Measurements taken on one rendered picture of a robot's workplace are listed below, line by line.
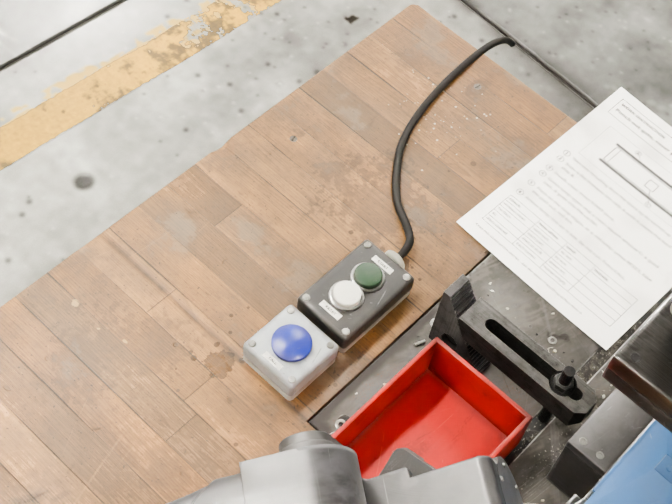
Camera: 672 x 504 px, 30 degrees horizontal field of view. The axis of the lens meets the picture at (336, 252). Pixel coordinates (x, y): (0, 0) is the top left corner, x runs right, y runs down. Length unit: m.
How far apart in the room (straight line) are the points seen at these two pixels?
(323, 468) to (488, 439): 0.53
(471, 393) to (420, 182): 0.27
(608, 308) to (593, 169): 0.18
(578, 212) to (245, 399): 0.43
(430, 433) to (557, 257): 0.26
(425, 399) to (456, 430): 0.04
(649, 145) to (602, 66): 1.35
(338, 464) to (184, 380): 0.53
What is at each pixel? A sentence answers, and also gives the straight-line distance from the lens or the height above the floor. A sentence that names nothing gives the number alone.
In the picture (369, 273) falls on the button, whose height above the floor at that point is 0.94.
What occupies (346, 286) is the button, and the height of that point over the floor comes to 0.94.
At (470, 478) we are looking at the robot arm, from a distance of 0.74.
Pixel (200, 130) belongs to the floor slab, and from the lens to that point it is 2.55.
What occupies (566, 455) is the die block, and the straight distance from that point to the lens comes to 1.17.
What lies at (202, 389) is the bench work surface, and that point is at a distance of 1.22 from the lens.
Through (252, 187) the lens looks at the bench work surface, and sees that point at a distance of 1.35.
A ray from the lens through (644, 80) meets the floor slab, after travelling 2.83.
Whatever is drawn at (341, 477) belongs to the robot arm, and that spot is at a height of 1.34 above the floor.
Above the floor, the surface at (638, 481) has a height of 0.99.
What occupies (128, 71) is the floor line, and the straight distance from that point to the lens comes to 2.64.
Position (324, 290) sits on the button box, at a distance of 1.25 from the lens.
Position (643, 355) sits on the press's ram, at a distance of 1.03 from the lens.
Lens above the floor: 1.99
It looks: 56 degrees down
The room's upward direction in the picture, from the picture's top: 11 degrees clockwise
